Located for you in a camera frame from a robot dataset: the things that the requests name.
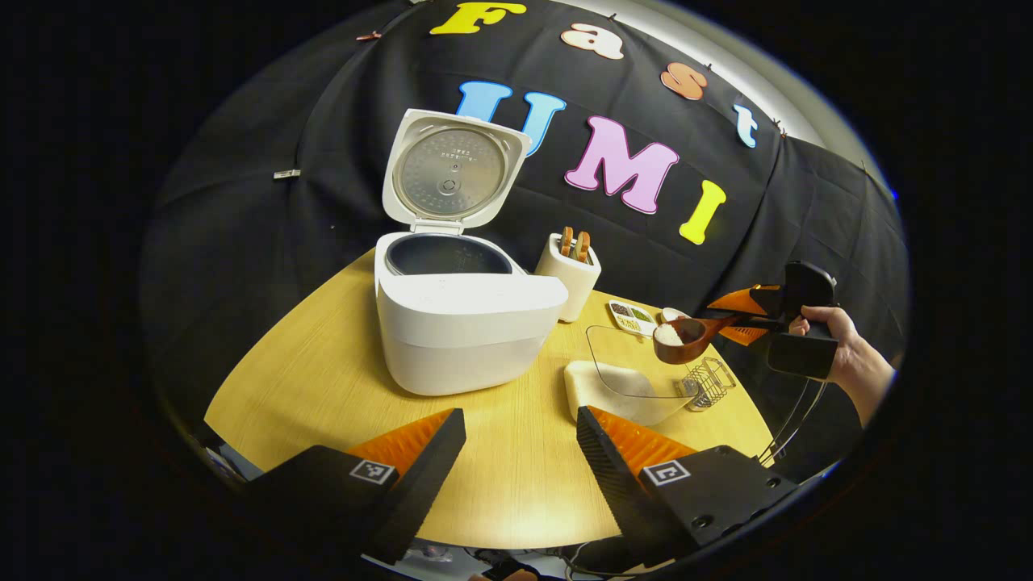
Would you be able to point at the round white plate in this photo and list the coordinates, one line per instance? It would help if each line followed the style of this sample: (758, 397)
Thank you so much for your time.
(671, 312)

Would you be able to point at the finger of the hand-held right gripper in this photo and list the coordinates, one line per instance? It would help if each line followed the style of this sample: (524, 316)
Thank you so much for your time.
(746, 333)
(742, 303)

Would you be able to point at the brown wooden spoon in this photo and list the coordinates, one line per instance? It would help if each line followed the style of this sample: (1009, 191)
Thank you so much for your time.
(698, 343)

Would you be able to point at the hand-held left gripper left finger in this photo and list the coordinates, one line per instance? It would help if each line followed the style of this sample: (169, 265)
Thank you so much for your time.
(428, 476)

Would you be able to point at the silver cloth clip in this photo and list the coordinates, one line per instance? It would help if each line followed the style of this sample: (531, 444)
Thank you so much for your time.
(286, 173)

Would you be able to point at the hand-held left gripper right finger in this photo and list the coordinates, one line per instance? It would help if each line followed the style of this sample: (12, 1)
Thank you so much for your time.
(613, 484)

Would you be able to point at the toasted bread slice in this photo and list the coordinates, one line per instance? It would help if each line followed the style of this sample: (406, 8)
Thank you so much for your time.
(583, 246)
(567, 240)

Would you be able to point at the white divided bean dish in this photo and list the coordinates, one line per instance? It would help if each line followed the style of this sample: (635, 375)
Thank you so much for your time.
(629, 317)

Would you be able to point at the white rice cooker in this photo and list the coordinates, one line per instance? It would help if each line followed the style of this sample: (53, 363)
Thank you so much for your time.
(460, 323)

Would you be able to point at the white rice box clear lid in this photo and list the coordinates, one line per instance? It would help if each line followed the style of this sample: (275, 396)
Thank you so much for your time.
(597, 405)

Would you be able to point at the white toaster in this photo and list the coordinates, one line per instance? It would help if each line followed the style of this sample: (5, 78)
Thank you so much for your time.
(569, 282)

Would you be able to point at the small white rice portion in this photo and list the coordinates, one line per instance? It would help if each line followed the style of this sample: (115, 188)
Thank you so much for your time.
(668, 333)

